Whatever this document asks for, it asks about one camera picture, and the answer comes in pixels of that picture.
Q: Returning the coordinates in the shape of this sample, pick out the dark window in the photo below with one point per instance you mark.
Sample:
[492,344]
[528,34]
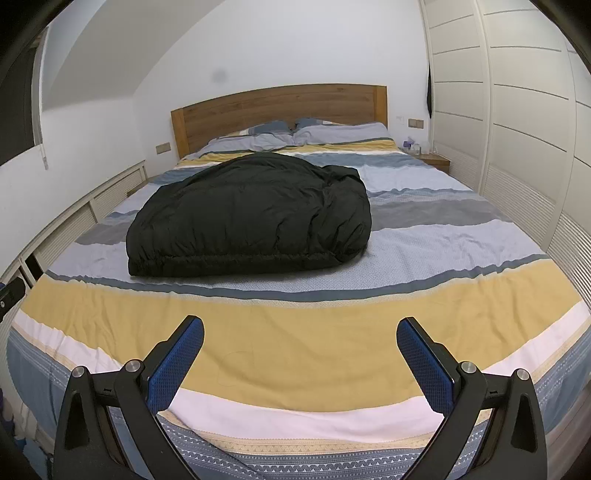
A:
[18,101]

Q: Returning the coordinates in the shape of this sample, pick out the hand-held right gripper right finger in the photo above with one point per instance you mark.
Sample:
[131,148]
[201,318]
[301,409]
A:
[425,364]

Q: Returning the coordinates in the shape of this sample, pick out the black puffer coat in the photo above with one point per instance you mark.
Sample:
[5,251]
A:
[249,217]

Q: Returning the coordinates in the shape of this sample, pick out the white wardrobe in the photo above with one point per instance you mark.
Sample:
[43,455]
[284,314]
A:
[517,92]

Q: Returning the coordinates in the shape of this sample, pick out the striped pillow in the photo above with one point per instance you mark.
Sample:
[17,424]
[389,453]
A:
[249,138]
[341,131]

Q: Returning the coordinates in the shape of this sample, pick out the small purple box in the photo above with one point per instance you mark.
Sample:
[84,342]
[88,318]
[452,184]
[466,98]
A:
[412,146]

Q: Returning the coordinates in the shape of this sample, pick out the wooden headboard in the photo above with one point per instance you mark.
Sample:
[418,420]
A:
[277,106]

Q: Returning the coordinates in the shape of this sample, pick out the bed with striped duvet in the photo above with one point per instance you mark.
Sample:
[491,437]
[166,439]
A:
[323,323]

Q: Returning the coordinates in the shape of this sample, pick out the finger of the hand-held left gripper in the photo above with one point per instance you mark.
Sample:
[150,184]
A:
[10,297]

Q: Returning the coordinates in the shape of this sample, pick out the wooden nightstand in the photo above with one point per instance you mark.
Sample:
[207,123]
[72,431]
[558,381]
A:
[436,161]

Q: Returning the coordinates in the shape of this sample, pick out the wall switch panel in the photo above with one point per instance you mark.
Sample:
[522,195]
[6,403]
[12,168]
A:
[415,123]
[163,148]

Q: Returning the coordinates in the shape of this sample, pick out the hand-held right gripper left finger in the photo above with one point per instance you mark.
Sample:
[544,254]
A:
[178,360]

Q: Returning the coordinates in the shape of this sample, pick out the low white slatted cabinet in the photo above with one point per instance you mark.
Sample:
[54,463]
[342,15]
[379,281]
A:
[69,217]

